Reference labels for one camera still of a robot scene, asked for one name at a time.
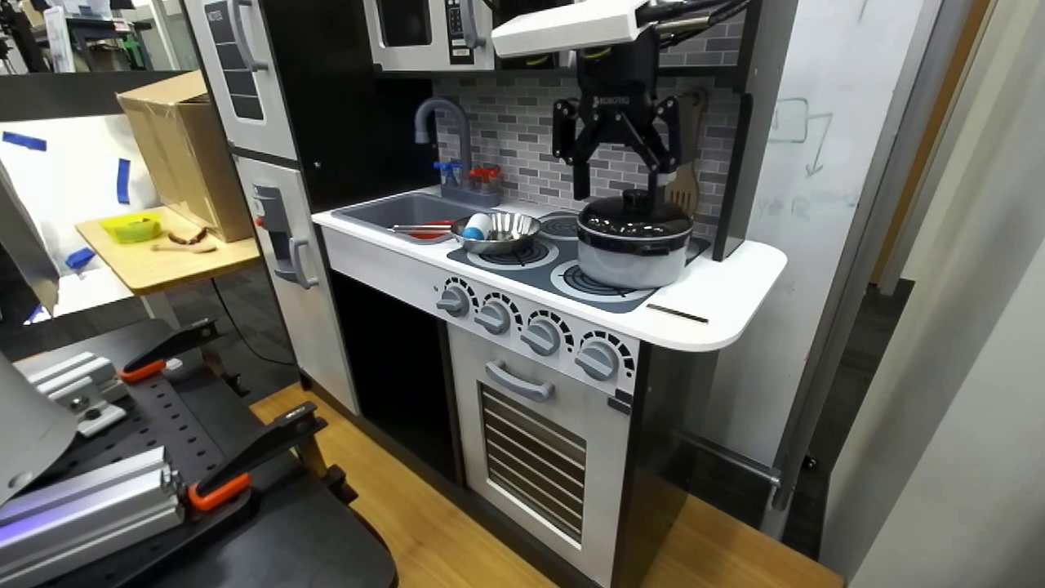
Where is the toy kitchen stove unit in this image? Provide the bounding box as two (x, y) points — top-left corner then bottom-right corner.
(317, 190), (788, 588)

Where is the cardboard box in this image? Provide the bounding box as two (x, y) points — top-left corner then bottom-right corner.
(119, 69), (253, 241)

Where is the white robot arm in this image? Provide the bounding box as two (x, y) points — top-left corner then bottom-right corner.
(490, 0), (751, 203)

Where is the grey toy faucet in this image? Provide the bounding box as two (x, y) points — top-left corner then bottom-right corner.
(413, 94), (507, 207)

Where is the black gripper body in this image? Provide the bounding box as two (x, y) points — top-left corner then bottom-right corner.
(551, 28), (680, 165)

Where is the aluminium extrusion rail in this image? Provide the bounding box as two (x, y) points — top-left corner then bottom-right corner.
(0, 447), (184, 588)

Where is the black orange clamp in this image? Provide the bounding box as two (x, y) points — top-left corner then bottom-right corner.
(120, 316), (220, 387)
(185, 403), (327, 512)

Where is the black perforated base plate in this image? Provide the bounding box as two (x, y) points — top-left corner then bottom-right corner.
(5, 330), (399, 588)

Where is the wooden spatula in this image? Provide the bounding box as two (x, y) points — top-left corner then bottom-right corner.
(665, 89), (708, 215)

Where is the red bowl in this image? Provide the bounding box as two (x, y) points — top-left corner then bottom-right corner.
(404, 223), (453, 241)

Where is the grey pot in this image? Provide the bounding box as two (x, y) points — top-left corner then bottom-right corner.
(579, 231), (691, 288)

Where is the toy microwave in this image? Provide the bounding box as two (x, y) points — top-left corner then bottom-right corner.
(362, 0), (498, 72)

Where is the black pot lid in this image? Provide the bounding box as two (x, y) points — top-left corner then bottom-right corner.
(579, 190), (692, 245)

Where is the toy refrigerator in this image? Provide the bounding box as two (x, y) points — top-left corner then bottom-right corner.
(184, 0), (360, 412)

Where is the white blue-capped bottle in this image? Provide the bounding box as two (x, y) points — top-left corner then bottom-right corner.
(461, 226), (488, 245)

